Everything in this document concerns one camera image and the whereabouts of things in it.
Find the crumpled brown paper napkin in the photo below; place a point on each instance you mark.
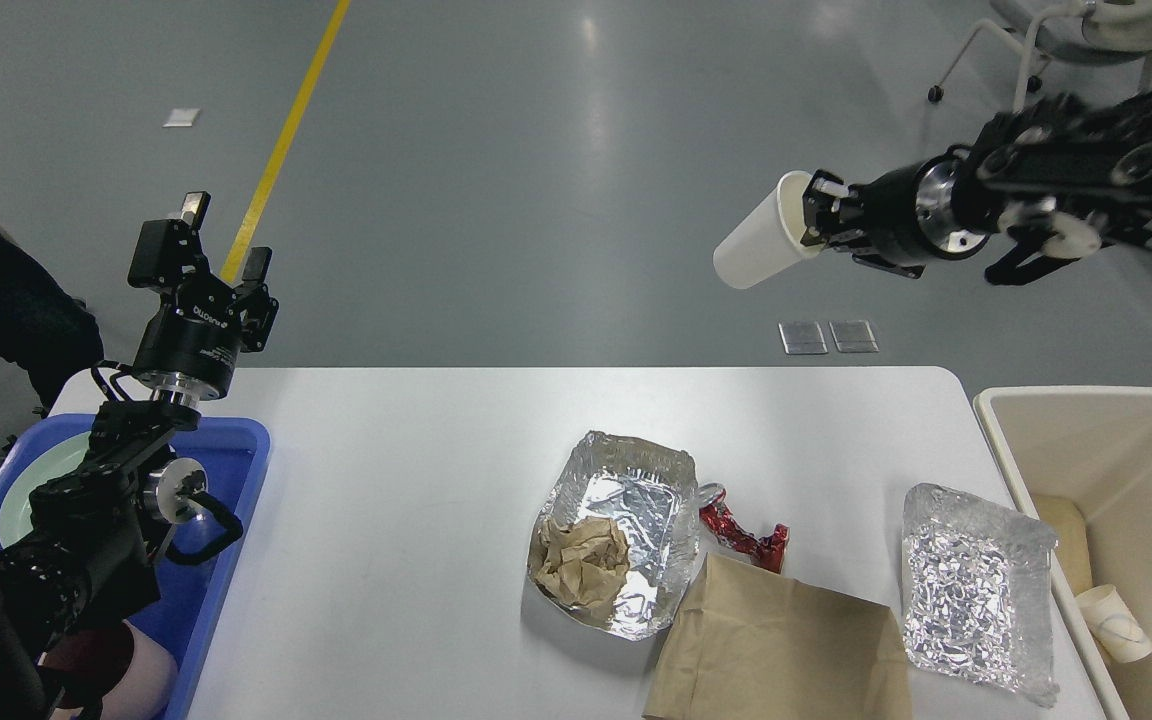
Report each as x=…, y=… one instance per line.
x=581, y=565

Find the aluminium foil sheet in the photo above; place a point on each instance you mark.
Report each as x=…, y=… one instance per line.
x=976, y=592

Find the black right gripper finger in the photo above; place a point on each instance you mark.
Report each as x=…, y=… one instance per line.
x=828, y=200
x=851, y=239

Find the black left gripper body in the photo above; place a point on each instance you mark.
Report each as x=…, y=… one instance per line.
x=195, y=337

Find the short white paper cup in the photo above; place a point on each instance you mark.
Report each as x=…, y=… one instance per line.
x=1113, y=624

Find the tall white paper cup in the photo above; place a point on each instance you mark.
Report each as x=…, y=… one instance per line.
x=769, y=239

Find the brown paper bag front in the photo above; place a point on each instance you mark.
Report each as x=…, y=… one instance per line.
x=750, y=644

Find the grey metal floor plate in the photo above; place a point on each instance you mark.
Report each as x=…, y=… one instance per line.
x=803, y=339

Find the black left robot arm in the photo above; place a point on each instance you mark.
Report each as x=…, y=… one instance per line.
x=99, y=530

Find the beige plastic bin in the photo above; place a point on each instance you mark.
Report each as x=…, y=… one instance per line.
x=1092, y=445

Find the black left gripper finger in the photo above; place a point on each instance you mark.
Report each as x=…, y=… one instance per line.
x=255, y=307
x=168, y=256

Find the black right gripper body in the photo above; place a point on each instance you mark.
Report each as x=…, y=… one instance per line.
x=908, y=221

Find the aluminium foil tray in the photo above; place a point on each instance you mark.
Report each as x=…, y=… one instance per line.
x=650, y=491

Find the grey office chair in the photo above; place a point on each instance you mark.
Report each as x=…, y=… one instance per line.
x=1089, y=33

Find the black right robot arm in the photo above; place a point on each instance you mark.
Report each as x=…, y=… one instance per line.
x=1058, y=180

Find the blue plastic tray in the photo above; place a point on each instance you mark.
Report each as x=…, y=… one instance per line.
x=235, y=453

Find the red foil wrapper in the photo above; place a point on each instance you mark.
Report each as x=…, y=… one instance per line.
x=767, y=552

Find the mint green plate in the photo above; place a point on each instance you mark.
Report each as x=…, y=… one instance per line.
x=43, y=460

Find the pink mug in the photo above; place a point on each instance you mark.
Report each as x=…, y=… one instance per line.
x=118, y=669

